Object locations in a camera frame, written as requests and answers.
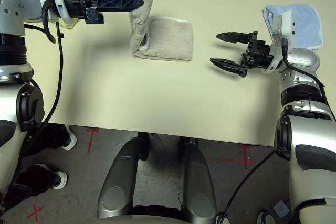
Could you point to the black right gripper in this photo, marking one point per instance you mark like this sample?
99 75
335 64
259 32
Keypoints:
258 53

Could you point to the beige towel with white trim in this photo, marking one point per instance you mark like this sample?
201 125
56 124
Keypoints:
170 40

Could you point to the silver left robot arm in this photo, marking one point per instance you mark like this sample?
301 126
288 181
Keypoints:
15 3

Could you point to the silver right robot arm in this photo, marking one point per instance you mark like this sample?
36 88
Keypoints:
302 58

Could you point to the folded green towel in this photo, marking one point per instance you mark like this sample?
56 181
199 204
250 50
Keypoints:
68 24

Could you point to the folded blue towel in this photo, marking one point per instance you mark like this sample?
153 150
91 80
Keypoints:
307 22

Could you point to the grey robot right leg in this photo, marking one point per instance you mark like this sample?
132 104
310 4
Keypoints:
198 179

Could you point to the white black bystander sneaker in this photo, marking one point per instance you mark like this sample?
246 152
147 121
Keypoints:
71 140
61 180

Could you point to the black trousered bystander leg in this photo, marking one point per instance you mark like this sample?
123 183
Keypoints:
29 184
50 137

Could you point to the small grey-blue floor device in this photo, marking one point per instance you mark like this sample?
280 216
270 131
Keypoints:
281 208

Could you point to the white shoe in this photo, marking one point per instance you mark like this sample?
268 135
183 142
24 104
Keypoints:
221 219

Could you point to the patterned dark shoe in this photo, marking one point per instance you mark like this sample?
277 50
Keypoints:
266 217

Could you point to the robot waist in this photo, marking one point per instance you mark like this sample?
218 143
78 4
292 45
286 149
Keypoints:
147 218

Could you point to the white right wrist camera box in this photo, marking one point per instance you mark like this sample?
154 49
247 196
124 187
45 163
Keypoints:
282 24

